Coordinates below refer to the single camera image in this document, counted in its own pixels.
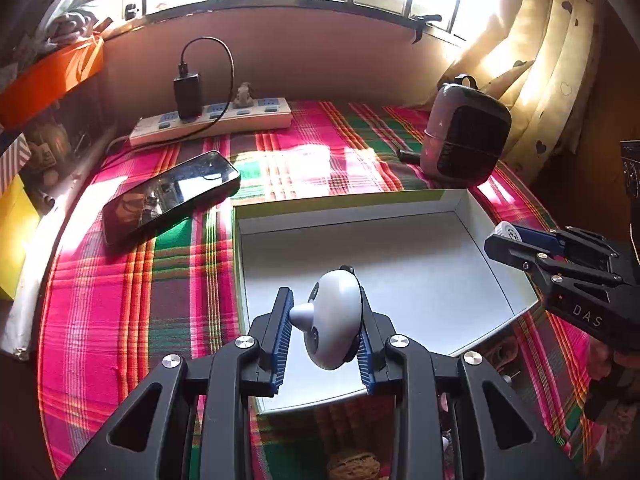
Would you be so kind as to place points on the yellow box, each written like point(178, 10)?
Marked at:
point(19, 220)

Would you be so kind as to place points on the red plaid tablecloth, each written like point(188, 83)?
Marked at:
point(106, 322)

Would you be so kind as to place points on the black smartphone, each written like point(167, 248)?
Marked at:
point(157, 204)

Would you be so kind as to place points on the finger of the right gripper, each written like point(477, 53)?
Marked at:
point(575, 245)
point(534, 261)

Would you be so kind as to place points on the grey portable fan heater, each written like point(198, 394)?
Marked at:
point(464, 136)

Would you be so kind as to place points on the cream heart pattern curtain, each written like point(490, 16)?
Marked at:
point(535, 57)

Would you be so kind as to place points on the white cardboard box tray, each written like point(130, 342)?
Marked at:
point(419, 255)

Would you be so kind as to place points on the white panda toy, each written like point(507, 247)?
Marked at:
point(331, 319)

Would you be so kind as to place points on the black charger adapter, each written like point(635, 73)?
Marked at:
point(188, 93)

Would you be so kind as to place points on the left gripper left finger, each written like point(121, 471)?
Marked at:
point(150, 435)

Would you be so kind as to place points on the white power strip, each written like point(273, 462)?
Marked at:
point(264, 114)

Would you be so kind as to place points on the black window latch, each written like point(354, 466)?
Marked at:
point(422, 22)

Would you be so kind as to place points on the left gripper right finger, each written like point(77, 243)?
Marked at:
point(493, 433)

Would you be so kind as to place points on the white round tape roll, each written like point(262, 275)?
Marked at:
point(507, 231)

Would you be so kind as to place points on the orange storage box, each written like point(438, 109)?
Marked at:
point(49, 80)

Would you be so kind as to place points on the small white plug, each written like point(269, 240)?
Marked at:
point(244, 98)

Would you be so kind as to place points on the walnut on table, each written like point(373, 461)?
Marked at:
point(353, 465)

